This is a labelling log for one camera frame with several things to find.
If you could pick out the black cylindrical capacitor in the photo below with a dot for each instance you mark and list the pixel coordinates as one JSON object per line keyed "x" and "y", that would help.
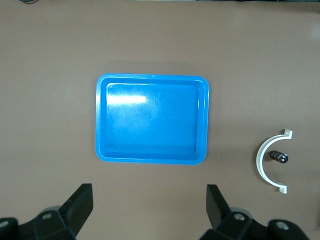
{"x": 278, "y": 156}

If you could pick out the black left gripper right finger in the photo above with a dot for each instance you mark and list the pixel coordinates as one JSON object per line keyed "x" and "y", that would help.
{"x": 225, "y": 222}

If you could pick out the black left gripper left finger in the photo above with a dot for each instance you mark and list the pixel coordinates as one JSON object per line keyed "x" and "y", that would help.
{"x": 62, "y": 220}

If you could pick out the large white pipe clamp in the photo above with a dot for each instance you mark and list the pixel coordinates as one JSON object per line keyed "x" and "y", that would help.
{"x": 259, "y": 160}

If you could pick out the blue plastic tray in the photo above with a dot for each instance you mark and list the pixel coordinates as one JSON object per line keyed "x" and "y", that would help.
{"x": 150, "y": 125}

